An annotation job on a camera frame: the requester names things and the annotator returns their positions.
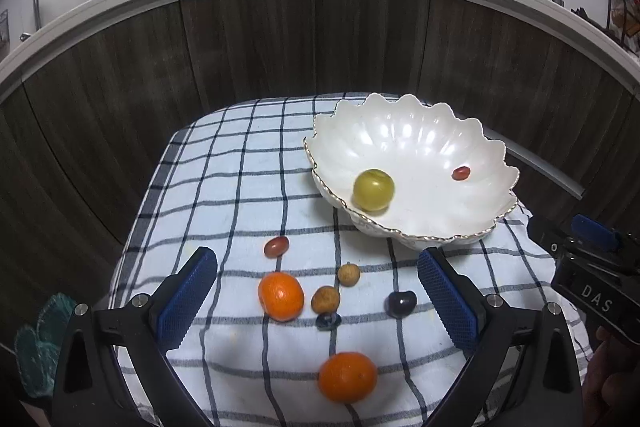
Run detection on orange tangerine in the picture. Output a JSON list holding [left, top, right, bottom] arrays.
[[318, 352, 378, 404], [257, 272, 305, 322]]

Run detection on blue white checked cloth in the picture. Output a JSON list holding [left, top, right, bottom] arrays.
[[107, 93, 593, 427]]

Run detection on dark wood cabinet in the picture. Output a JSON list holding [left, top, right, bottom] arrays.
[[0, 0, 640, 358]]

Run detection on small brown longan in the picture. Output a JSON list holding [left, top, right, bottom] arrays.
[[337, 262, 361, 288]]

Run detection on large green grape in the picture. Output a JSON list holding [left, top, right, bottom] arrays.
[[353, 168, 396, 212]]

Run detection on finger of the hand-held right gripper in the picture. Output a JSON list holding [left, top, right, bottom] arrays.
[[572, 214, 640, 268], [526, 214, 571, 260]]

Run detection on large brown longan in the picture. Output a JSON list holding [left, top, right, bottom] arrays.
[[310, 285, 342, 314]]

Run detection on grey metal strip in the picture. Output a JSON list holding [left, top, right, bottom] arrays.
[[505, 142, 585, 200]]

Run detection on black wire spice rack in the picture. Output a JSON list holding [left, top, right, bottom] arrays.
[[607, 0, 640, 55]]

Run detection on teal mesh cloth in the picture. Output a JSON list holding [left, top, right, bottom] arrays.
[[14, 292, 78, 400]]

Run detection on dark purple grape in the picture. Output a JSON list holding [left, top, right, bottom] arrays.
[[384, 290, 418, 319]]

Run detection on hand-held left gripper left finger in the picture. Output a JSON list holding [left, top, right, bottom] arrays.
[[52, 247, 218, 427]]

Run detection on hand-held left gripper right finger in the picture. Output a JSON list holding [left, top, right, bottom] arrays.
[[417, 248, 583, 427]]

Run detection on white scalloped bowl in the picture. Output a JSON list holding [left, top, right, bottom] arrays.
[[302, 93, 521, 253]]

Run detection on person's right hand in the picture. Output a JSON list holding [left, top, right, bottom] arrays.
[[585, 327, 640, 427]]

